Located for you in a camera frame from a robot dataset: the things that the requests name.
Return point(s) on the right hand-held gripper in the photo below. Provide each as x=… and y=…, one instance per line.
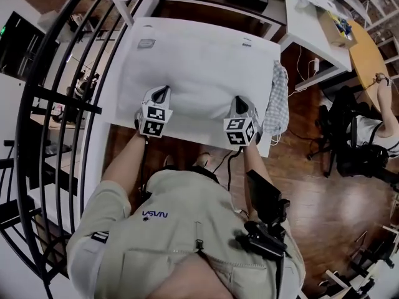
x=238, y=131

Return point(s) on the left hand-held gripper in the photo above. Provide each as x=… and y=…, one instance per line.
x=154, y=121

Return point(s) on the grey checked pillowcase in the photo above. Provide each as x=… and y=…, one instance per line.
x=277, y=104

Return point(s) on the white pillow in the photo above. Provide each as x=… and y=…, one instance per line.
x=196, y=70

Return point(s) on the person's left forearm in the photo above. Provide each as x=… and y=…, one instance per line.
x=124, y=164

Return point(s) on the person's right forearm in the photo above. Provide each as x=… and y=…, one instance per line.
x=254, y=173

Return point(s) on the person's shoe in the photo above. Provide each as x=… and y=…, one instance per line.
x=202, y=160
x=169, y=161

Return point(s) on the white and black machine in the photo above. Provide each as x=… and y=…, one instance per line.
x=82, y=86

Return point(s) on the person's black trousers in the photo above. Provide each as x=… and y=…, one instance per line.
x=190, y=171

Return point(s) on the black clip-mounted device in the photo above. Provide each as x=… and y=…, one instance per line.
x=265, y=195

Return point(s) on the white power adapter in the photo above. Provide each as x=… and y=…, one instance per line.
x=316, y=64

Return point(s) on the black metal railing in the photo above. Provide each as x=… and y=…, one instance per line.
x=62, y=98

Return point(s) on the person's beige vest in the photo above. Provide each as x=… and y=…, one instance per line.
x=180, y=198

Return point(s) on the black office chair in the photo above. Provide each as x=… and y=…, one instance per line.
x=346, y=129

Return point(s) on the white desk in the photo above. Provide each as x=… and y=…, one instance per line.
x=308, y=26

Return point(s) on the open cardboard box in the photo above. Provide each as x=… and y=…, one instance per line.
x=330, y=30

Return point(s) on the round wooden table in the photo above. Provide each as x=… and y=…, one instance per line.
x=368, y=58

